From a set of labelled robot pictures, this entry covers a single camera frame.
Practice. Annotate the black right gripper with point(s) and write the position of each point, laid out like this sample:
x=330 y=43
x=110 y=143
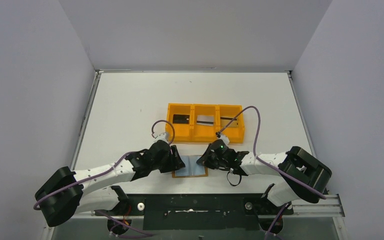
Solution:
x=210 y=158

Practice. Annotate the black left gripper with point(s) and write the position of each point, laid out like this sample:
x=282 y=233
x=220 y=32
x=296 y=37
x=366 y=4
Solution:
x=172 y=160

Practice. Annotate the orange leather card holder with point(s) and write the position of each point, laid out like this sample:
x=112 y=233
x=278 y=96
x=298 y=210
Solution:
x=192 y=175

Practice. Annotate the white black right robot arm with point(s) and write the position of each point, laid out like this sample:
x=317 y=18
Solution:
x=304 y=177

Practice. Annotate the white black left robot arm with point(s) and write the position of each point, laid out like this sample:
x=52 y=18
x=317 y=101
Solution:
x=68 y=192

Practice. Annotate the gold card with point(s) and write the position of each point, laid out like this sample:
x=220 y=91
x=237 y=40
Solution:
x=228 y=122

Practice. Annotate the silver card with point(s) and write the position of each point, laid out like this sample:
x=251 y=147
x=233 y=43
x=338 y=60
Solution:
x=205 y=120

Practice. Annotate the black card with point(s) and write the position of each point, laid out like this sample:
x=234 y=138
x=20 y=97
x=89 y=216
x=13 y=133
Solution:
x=181 y=119

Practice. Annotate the yellow right plastic bin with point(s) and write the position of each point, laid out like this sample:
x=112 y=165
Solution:
x=235 y=135

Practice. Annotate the yellow middle plastic bin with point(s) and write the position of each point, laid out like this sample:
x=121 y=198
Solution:
x=203 y=133

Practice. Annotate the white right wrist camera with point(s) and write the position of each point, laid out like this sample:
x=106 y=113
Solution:
x=223 y=137

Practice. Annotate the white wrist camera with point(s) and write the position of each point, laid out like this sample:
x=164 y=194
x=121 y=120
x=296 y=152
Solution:
x=223 y=137
x=164 y=136

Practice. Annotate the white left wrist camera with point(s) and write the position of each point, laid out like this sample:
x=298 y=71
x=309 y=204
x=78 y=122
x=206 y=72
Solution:
x=164 y=136

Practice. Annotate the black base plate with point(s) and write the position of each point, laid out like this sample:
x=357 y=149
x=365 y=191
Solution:
x=248 y=211

